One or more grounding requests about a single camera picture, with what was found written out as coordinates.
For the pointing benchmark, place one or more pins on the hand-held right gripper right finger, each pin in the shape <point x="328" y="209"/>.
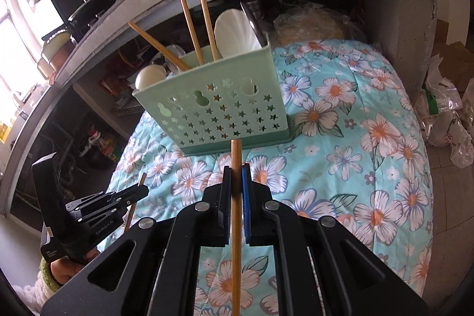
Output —
<point x="247" y="205"/>

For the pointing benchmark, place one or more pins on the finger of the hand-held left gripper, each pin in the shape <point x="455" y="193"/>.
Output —
<point x="111" y="212"/>
<point x="111" y="198"/>

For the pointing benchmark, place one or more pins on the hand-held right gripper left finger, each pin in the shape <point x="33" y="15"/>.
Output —
<point x="224" y="205"/>

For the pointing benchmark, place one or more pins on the green perforated utensil holder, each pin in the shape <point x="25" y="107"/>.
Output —
<point x="207" y="116"/>

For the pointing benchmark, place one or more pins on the plain white spoon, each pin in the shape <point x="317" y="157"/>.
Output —
<point x="150" y="77"/>

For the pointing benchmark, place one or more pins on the white shell-patterned spoon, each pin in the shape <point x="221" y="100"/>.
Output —
<point x="235" y="32"/>

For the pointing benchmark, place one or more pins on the steel spoon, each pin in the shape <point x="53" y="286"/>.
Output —
<point x="255" y="23"/>

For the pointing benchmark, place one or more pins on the person's left forearm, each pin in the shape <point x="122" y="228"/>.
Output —
<point x="37" y="293"/>

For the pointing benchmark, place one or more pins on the person's left hand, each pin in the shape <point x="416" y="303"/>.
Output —
<point x="66" y="269"/>

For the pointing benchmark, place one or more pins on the cooking oil bottle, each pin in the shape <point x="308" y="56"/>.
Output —
<point x="105" y="147"/>

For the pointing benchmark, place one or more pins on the metal shelf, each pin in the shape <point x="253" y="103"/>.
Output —
<point x="127" y="109"/>

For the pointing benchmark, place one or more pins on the red snack packets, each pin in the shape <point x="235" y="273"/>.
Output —
<point x="114" y="84"/>

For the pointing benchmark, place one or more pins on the teal floral blanket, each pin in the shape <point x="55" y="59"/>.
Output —
<point x="351" y="153"/>

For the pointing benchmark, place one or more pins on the brown pot pale lid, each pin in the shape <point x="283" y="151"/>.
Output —
<point x="55" y="49"/>

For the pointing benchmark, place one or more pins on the clear bag of food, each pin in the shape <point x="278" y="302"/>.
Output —
<point x="307" y="25"/>

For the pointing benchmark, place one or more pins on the black frying pan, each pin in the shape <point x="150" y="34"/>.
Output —
<point x="96" y="5"/>

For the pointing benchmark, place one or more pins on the cardboard box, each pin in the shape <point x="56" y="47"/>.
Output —
<point x="455" y="57"/>

